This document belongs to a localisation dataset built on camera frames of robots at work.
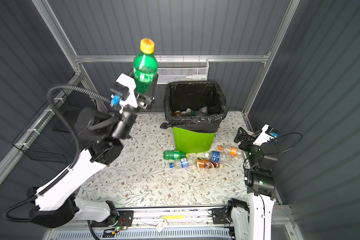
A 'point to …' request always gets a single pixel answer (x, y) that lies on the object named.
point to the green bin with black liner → (194, 110)
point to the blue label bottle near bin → (222, 157)
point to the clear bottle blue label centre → (183, 162)
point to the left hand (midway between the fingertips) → (145, 69)
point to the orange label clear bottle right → (232, 151)
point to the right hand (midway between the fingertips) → (250, 133)
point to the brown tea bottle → (208, 164)
